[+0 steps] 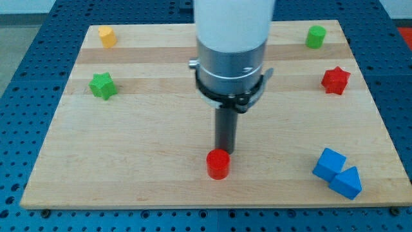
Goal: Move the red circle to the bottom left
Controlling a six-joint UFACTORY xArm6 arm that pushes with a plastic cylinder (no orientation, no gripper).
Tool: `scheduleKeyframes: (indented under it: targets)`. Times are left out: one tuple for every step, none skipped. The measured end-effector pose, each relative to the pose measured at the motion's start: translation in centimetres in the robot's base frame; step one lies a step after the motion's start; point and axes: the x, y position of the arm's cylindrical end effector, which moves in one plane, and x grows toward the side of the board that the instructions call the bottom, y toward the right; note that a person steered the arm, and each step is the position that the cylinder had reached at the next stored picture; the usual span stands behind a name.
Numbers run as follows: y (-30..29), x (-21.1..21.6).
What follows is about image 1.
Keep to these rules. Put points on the black clamp ring mount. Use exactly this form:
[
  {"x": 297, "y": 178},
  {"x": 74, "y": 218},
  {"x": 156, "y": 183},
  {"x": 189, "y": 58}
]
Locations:
[{"x": 239, "y": 103}]

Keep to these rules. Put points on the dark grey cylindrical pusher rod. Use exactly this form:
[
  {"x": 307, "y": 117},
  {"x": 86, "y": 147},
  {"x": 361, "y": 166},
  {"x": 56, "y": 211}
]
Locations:
[{"x": 225, "y": 129}]

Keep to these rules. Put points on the red cylinder block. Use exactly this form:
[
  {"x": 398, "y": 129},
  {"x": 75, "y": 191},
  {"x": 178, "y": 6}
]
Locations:
[{"x": 218, "y": 164}]

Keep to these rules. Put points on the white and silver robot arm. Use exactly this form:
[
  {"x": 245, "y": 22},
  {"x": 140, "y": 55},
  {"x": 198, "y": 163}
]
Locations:
[{"x": 231, "y": 38}]

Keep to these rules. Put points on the light wooden board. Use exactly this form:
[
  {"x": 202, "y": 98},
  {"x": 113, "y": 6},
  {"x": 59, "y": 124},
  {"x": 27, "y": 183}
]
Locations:
[{"x": 146, "y": 146}]

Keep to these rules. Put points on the red star block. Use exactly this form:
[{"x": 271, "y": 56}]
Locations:
[{"x": 335, "y": 80}]

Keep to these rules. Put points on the green cylinder block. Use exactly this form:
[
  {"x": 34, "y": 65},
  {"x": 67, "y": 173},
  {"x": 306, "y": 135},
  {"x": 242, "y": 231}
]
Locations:
[{"x": 315, "y": 36}]

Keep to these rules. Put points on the blue cube block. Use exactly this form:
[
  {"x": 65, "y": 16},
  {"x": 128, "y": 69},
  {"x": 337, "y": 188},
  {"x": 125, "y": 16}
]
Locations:
[{"x": 329, "y": 164}]

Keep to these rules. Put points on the green star block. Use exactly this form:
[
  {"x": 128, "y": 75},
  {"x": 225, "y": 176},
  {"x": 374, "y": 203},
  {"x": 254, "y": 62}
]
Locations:
[{"x": 102, "y": 85}]

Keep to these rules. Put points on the blue triangle block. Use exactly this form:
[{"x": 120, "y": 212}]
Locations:
[{"x": 347, "y": 183}]

